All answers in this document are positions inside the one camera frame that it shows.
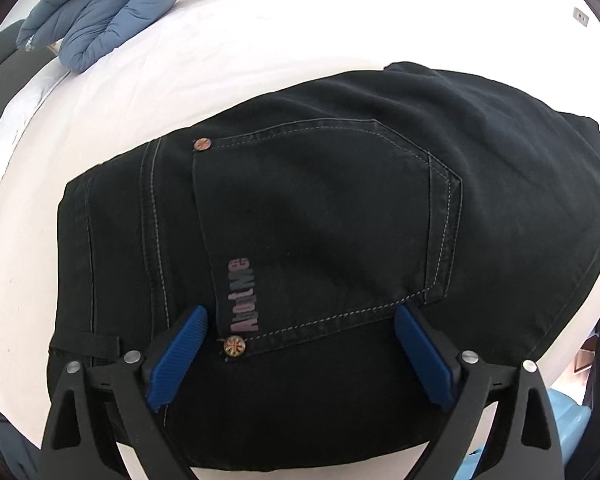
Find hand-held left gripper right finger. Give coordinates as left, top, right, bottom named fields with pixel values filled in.
left=394, top=302, right=563, bottom=480

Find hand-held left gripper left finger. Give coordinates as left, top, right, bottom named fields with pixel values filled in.
left=40, top=305, right=211, bottom=480

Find black denim pants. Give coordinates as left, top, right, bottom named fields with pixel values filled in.
left=47, top=61, right=600, bottom=472

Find light blue plastic stool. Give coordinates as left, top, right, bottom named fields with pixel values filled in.
left=450, top=390, right=593, bottom=480

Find bed with white sheet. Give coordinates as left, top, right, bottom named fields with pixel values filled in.
left=0, top=0, right=600, bottom=480

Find white pillow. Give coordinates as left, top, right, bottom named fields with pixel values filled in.
left=0, top=67, right=73, bottom=233

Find dark grey headboard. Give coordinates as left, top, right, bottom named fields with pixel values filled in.
left=0, top=20, right=46, bottom=88

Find blue quilted duvet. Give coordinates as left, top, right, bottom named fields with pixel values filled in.
left=17, top=0, right=183, bottom=73

